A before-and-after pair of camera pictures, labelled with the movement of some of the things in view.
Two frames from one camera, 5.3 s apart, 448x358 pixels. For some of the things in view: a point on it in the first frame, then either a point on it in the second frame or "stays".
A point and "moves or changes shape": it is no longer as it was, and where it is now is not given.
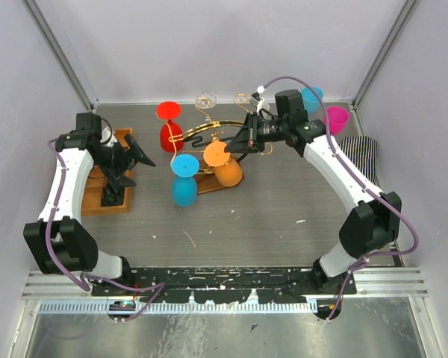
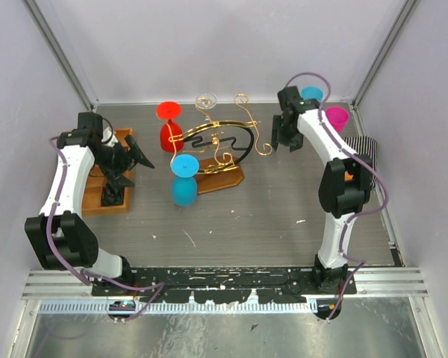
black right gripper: [247, 140] -> [295, 142]
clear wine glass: [205, 100] stays
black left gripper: [135, 155] stays
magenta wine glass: [337, 117] stays
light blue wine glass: [310, 100] stays
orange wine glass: [228, 171] moves or changes shape
